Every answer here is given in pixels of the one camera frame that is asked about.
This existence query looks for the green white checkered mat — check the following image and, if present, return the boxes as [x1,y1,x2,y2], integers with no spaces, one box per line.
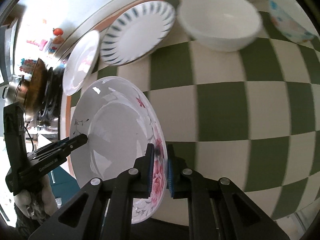
[65,0,320,224]

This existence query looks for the pink floral white plate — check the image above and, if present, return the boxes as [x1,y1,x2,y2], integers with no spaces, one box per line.
[69,76,168,224]

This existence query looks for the blue striped white plate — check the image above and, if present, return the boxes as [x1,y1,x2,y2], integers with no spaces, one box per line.
[100,1,176,66]

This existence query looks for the black gas stove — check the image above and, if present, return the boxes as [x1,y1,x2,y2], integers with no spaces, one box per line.
[37,66,64,134]

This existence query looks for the plain white plate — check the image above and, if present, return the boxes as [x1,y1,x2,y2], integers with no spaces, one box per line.
[62,30,100,96]

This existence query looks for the large white bowl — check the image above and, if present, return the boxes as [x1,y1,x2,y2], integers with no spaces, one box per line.
[177,0,263,52]

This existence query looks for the blue floral white bowl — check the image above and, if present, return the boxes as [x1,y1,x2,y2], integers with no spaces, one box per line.
[268,0,318,43]

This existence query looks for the red tomato wall sticker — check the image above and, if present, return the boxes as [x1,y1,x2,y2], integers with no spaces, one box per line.
[53,28,63,36]

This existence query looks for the brown wok pan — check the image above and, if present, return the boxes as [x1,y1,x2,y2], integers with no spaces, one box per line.
[14,58,48,121]

